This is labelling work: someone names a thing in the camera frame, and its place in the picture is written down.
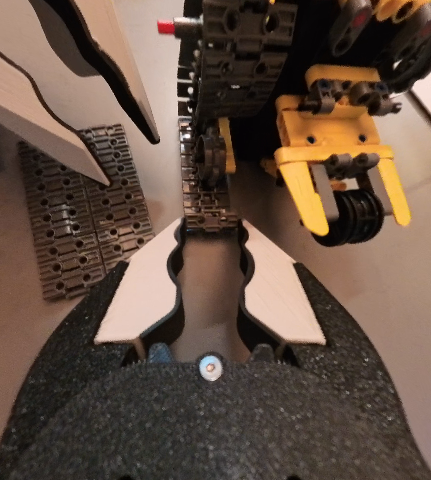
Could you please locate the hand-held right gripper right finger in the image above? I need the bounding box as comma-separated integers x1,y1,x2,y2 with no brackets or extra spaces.
238,219,327,360

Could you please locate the loose grey track strip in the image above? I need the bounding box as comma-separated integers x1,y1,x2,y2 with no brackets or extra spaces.
18,139,101,301
80,124,155,271

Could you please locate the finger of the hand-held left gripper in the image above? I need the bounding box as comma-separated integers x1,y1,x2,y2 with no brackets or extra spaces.
30,0,162,146
0,30,112,188

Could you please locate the yellow toy brick robot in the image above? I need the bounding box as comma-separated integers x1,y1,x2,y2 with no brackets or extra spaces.
157,0,431,248

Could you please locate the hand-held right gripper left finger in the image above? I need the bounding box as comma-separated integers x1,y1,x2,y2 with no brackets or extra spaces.
94,217,185,360

